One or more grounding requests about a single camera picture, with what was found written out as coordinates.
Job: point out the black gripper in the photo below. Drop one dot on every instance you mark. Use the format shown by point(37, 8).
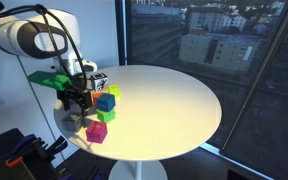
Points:
point(77, 96)

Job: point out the gray block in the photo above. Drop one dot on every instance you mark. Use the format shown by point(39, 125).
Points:
point(71, 122)

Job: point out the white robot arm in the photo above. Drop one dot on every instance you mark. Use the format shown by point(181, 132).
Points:
point(14, 33)

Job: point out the orange block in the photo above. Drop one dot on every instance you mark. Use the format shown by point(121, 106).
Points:
point(96, 96)

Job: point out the blue block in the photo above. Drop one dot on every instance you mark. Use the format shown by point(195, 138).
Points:
point(105, 102)

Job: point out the dark green block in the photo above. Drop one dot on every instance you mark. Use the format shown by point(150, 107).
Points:
point(106, 116)

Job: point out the magenta block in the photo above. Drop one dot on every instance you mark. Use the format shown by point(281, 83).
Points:
point(96, 132)

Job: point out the lime yellow-green block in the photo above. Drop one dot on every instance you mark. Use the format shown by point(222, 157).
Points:
point(114, 90)

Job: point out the dark blue black-white soft cube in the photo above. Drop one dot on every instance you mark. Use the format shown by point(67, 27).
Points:
point(99, 81)

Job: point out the black tool rack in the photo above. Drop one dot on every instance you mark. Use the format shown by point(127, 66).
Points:
point(27, 166)

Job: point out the round white table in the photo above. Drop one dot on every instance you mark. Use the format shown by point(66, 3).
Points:
point(120, 33)

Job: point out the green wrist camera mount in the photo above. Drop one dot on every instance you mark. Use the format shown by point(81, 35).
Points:
point(49, 80)

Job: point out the white table pedestal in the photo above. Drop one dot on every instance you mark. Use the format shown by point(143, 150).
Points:
point(137, 170)

